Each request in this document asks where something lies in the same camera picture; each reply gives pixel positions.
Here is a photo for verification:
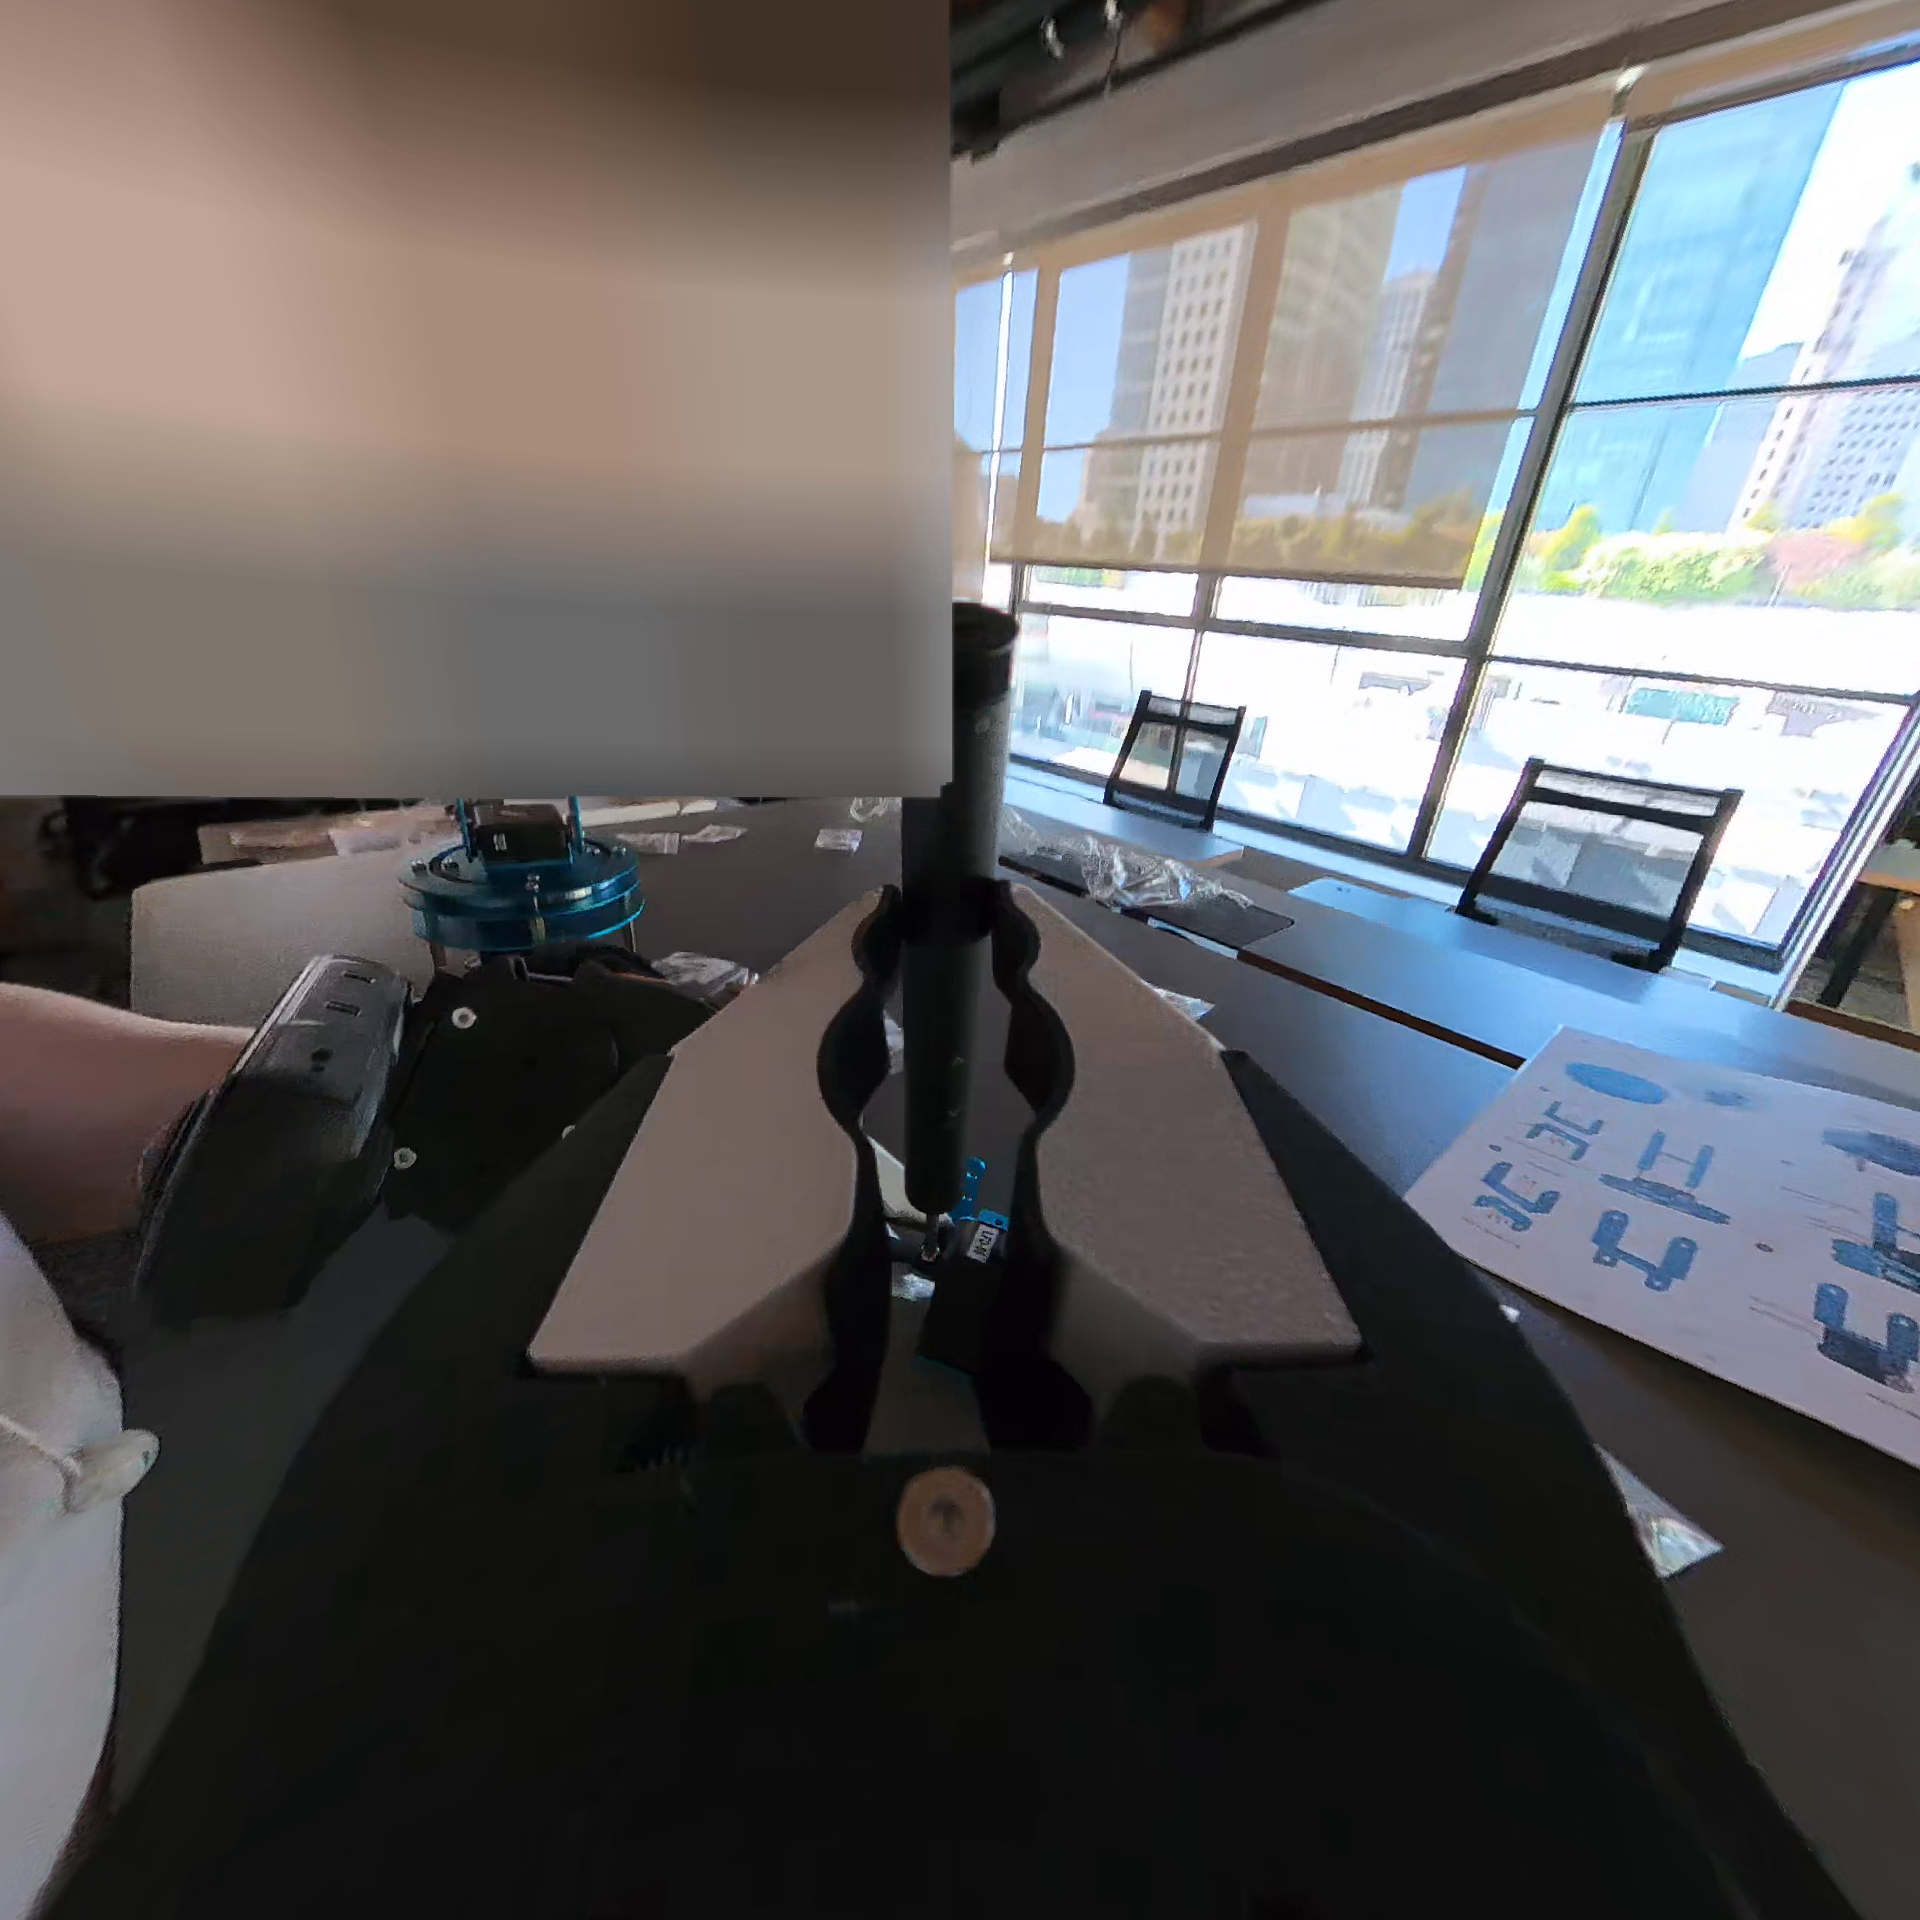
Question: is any white drawstring toggle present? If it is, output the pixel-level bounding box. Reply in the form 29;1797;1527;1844
55;1422;164;1511

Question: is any beige roller blind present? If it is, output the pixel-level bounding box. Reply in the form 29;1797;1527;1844
985;83;1625;594

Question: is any grey office table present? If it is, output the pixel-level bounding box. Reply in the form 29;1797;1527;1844
1239;874;1920;1084

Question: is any blue metal bracket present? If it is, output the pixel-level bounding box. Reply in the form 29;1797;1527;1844
882;1151;996;1372

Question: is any black mesh office chair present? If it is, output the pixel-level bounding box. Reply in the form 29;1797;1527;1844
1453;753;1745;977
1101;684;1251;835

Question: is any black servo motor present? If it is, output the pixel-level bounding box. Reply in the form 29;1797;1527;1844
918;1212;1007;1372

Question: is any pile of clear plastic wrap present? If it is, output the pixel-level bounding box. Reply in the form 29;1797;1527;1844
993;805;1251;920

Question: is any group of small clear bags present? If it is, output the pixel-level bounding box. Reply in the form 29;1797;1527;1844
226;793;1221;1032

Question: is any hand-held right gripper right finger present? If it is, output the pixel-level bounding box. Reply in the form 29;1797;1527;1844
993;883;1369;1372

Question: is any black screwdriver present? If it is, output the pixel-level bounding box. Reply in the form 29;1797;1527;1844
898;600;1026;1265

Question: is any person's left forearm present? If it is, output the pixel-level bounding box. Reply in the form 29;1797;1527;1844
0;979;252;1252

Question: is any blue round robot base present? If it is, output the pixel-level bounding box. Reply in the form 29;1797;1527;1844
395;793;648;979

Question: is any white printed instruction manual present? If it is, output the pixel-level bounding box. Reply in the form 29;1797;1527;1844
1396;1025;1920;1477

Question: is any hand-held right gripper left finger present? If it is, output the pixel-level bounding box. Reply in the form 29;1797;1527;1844
526;885;900;1376

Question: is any clear bag of screws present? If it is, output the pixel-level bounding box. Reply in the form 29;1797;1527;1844
1594;1442;1722;1580

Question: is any large glass window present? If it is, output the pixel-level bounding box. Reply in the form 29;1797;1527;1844
953;46;1920;996

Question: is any dark brown desk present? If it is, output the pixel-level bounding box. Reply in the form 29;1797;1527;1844
127;793;1920;1920

